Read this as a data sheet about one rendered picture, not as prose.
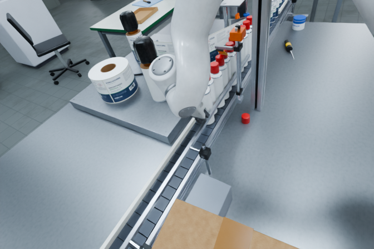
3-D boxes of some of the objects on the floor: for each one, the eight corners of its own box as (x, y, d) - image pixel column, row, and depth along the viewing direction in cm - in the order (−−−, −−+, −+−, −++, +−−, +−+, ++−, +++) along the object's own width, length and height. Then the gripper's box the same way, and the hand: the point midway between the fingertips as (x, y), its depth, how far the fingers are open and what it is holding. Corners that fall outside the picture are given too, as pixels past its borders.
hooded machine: (54, 45, 443) (-5, -43, 339) (73, 48, 410) (15, -49, 307) (19, 65, 399) (-60, -29, 295) (37, 70, 366) (-44, -34, 263)
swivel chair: (71, 61, 367) (33, 1, 301) (97, 63, 342) (62, -2, 275) (42, 83, 329) (-10, 19, 262) (69, 87, 303) (19, 18, 237)
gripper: (159, 100, 68) (180, 123, 83) (200, 111, 61) (215, 134, 76) (169, 81, 70) (188, 106, 85) (210, 90, 63) (222, 115, 78)
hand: (199, 117), depth 79 cm, fingers closed, pressing on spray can
